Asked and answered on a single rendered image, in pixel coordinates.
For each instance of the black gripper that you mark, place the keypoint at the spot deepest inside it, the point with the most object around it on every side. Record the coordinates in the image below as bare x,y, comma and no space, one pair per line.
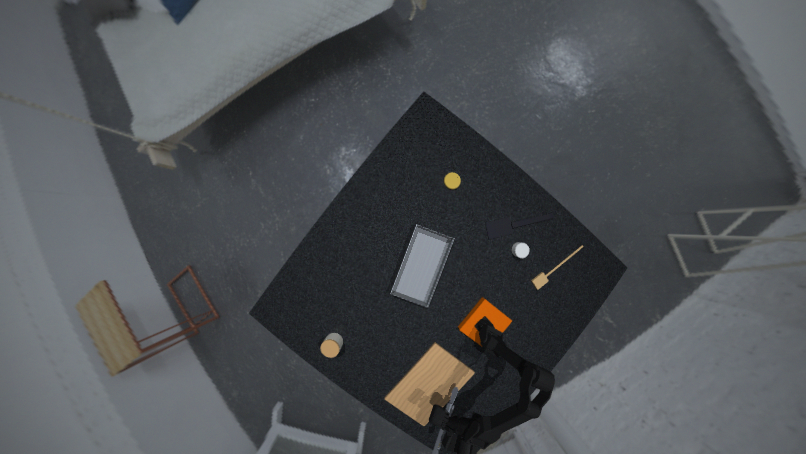
439,417

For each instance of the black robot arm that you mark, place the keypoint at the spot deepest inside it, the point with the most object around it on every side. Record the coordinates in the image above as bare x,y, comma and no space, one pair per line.
480,432

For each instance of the white cylinder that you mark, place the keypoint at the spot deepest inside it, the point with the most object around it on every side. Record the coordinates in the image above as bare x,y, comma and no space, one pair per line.
520,250

